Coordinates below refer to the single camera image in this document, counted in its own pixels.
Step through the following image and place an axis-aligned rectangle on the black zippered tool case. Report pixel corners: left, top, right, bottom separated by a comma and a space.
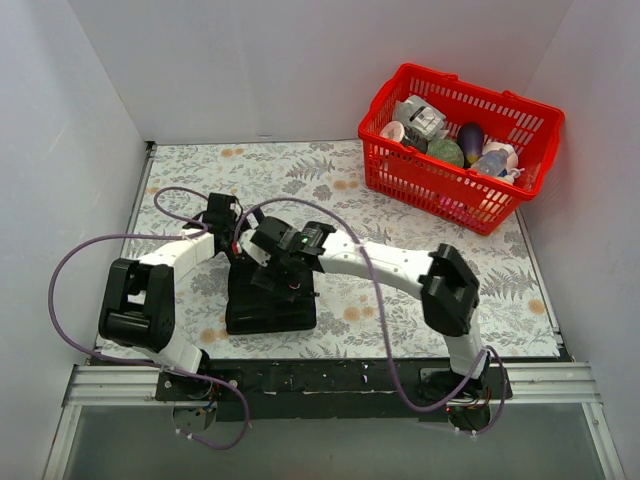
225, 258, 317, 335

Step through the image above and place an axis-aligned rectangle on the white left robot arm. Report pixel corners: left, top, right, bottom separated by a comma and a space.
98, 193, 242, 400

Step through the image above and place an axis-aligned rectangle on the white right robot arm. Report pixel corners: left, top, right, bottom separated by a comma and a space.
235, 217, 490, 398

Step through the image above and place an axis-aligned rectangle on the floral patterned table mat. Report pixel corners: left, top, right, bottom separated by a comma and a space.
124, 140, 560, 359

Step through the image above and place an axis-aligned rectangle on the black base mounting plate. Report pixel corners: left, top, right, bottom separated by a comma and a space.
155, 358, 513, 422

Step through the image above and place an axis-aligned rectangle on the white pink cup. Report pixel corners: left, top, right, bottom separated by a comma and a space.
379, 120, 406, 144

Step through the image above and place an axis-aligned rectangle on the green textured ball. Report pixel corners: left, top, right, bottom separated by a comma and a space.
427, 138, 465, 168

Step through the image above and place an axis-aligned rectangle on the grey foil snack pouch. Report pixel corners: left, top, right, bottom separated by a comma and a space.
393, 95, 449, 141

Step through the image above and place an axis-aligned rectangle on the red plastic shopping basket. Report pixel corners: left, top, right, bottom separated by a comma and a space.
358, 63, 565, 235

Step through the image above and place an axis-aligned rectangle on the purple toy eggplant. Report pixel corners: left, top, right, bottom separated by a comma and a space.
456, 122, 485, 167

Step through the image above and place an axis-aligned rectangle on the clear plastic bottle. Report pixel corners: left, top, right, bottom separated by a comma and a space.
471, 148, 510, 177

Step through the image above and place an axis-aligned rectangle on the white round toy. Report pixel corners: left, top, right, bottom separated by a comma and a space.
478, 141, 524, 185

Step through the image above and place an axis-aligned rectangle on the aluminium frame rail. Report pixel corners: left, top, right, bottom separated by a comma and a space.
43, 362, 625, 479

